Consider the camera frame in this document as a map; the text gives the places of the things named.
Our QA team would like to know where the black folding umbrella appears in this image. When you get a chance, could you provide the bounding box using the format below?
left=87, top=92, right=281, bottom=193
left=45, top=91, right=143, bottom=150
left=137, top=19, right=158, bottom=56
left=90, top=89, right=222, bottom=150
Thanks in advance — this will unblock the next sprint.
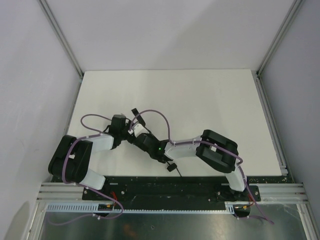
left=127, top=108, right=182, bottom=177

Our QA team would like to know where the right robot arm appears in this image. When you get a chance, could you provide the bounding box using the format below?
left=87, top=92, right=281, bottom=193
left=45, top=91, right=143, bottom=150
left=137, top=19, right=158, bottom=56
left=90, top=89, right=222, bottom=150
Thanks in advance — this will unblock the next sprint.
left=133, top=129, right=247, bottom=193

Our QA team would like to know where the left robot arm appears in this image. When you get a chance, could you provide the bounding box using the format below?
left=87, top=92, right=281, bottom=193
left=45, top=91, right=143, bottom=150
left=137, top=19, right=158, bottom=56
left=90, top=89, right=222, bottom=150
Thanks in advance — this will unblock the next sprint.
left=48, top=114, right=131, bottom=190

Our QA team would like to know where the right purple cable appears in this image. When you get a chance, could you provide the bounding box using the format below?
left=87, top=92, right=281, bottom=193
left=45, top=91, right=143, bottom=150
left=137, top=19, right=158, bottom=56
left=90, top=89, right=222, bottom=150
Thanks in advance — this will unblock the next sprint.
left=131, top=109, right=275, bottom=225

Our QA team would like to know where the purple cable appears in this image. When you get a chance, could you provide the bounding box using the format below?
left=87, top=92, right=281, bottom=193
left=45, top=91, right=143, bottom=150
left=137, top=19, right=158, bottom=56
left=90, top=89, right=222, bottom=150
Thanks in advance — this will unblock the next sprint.
left=131, top=109, right=275, bottom=225
left=61, top=114, right=126, bottom=221

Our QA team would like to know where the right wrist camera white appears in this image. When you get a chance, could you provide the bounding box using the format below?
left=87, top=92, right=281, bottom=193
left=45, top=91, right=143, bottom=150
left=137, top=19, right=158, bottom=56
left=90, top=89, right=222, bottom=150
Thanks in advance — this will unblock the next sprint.
left=128, top=123, right=148, bottom=138

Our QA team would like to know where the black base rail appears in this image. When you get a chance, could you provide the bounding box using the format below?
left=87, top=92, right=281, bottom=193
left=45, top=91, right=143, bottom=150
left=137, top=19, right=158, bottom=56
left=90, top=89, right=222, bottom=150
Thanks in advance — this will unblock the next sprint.
left=49, top=174, right=261, bottom=211

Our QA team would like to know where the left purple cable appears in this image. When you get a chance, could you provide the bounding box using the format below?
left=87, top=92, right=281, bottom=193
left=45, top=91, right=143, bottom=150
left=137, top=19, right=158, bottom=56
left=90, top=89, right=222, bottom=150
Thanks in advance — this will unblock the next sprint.
left=61, top=114, right=126, bottom=221

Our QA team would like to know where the grey slotted cable duct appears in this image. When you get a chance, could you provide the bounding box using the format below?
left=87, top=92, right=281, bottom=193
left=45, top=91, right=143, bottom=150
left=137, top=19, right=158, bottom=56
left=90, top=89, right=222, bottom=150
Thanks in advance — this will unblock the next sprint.
left=44, top=201, right=251, bottom=216

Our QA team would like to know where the left aluminium frame post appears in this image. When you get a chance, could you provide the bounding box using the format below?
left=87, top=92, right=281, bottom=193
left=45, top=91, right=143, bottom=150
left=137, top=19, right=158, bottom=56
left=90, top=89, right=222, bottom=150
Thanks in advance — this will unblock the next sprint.
left=37, top=0, right=84, bottom=79

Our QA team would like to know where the aluminium frame post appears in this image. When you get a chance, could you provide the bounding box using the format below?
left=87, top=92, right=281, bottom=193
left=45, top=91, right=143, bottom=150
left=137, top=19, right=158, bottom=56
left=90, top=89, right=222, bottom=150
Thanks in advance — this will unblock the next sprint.
left=37, top=0, right=84, bottom=79
left=256, top=0, right=305, bottom=78

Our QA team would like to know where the right aluminium frame post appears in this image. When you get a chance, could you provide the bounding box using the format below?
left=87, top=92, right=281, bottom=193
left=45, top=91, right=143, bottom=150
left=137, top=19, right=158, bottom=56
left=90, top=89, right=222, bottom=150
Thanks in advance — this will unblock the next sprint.
left=256, top=0, right=305, bottom=78

